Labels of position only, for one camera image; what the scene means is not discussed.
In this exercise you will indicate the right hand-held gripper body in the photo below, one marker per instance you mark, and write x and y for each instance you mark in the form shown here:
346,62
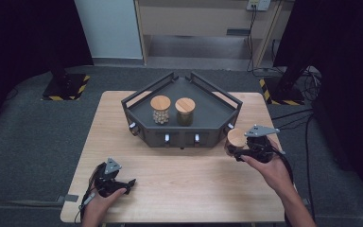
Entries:
261,148

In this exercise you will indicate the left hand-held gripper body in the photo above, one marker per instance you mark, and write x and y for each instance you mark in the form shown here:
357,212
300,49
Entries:
107,183

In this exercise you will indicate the glass jar of red berries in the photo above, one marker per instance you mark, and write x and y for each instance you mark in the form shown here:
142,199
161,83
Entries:
236,138

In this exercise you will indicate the black corner rack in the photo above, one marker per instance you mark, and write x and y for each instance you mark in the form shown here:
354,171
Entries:
201,107

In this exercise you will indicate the glass jar of green beans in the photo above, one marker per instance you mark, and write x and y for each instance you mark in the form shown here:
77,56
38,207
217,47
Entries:
185,105

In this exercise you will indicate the glass jar of beige nuts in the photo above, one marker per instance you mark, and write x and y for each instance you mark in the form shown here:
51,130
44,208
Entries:
160,103

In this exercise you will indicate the person's left hand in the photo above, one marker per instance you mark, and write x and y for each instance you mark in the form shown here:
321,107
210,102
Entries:
96,209

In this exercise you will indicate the person's right hand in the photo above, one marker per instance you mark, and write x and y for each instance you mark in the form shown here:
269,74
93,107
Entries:
275,173

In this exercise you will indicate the grey tape piece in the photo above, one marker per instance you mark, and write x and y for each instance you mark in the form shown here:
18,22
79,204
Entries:
306,201
68,198

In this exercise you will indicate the black stand with striped base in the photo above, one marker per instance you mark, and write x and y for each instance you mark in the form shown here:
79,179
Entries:
65,88
285,94

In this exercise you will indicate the black curtain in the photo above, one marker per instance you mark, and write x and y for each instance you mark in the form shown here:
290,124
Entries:
19,47
346,78

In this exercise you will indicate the white power outlet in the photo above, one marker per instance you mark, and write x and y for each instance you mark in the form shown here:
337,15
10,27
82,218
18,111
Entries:
259,4

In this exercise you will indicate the white panel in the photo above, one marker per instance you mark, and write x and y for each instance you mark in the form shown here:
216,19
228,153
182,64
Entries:
110,28

